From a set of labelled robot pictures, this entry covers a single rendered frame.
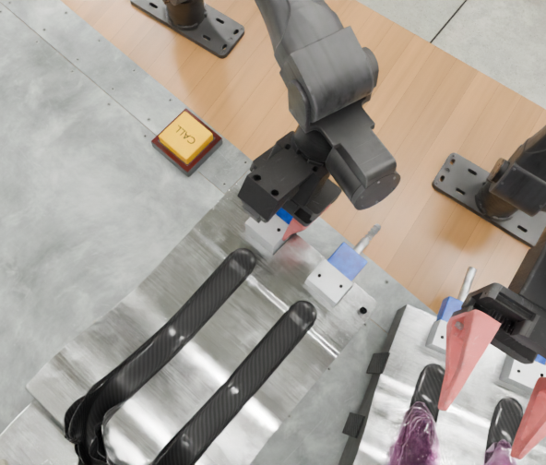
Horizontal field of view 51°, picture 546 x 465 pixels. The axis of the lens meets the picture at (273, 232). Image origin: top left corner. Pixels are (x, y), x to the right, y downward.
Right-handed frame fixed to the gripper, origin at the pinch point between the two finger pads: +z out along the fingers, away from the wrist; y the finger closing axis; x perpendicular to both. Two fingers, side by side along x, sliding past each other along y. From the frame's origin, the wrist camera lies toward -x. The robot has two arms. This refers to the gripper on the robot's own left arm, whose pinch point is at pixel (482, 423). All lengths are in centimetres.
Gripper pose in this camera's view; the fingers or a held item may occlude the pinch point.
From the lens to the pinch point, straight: 48.9
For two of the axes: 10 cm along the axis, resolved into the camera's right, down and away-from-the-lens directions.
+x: -0.3, 2.6, 9.6
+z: -5.5, 8.0, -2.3
